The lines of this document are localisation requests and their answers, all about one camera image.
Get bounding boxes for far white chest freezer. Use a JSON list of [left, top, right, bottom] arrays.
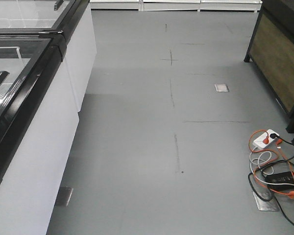
[[0, 0, 97, 111]]

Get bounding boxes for near right floor plate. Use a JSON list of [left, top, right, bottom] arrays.
[[253, 192, 279, 212]]

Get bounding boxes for black power cable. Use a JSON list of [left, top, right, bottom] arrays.
[[247, 133, 294, 233]]

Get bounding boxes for orange extension cable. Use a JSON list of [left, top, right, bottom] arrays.
[[247, 129, 294, 199]]

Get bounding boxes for white chest freezer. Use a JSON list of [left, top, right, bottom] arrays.
[[0, 0, 97, 111], [0, 36, 79, 235]]

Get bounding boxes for left floor plate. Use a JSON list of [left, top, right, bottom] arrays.
[[54, 187, 74, 207]]

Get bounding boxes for white power strip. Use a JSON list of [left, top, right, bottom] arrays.
[[252, 129, 279, 150]]

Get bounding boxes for metal floor outlet plate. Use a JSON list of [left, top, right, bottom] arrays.
[[214, 84, 229, 92]]

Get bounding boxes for near white chest freezer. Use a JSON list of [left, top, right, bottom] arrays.
[[0, 36, 79, 235]]

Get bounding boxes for black power adapter brick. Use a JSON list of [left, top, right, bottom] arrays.
[[265, 171, 294, 191]]

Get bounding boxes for dark wooden display stand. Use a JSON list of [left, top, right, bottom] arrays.
[[244, 0, 294, 144]]

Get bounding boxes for white shelf base row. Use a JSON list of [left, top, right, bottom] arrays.
[[90, 0, 262, 12]]

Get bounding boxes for white charger cable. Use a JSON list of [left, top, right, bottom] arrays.
[[249, 145, 294, 187]]

